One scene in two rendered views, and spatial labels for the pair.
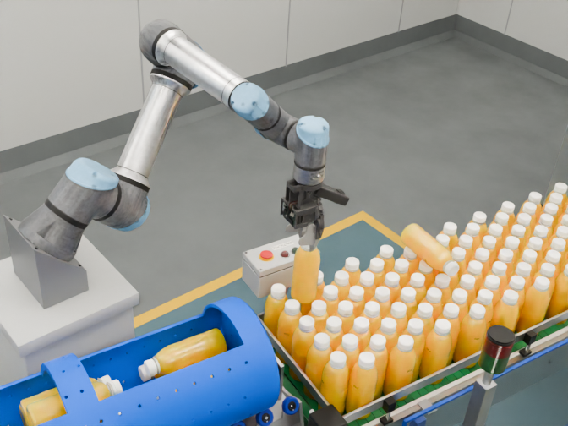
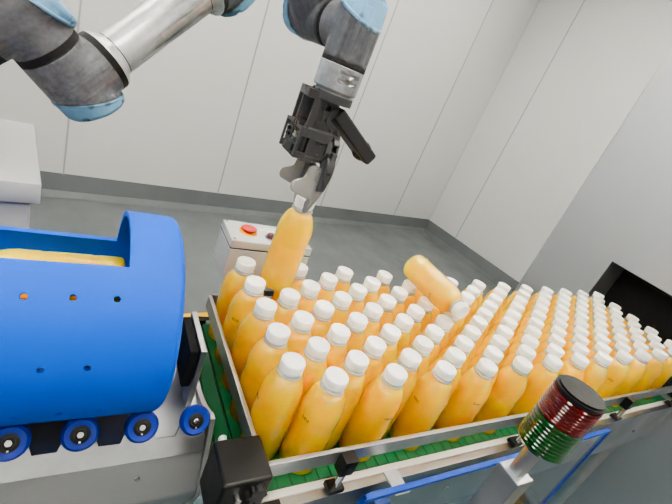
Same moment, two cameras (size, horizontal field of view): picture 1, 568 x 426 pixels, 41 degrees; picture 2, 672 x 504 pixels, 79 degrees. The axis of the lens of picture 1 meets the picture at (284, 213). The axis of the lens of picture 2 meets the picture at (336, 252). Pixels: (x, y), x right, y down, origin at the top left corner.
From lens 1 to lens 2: 1.27 m
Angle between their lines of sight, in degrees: 13
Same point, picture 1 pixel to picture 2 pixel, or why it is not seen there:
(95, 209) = (12, 29)
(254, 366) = (132, 313)
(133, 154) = (120, 24)
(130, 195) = (90, 62)
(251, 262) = (227, 229)
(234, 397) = (61, 359)
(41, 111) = (142, 162)
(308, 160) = (343, 43)
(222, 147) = not seen: hidden behind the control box
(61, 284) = not seen: outside the picture
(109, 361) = not seen: outside the picture
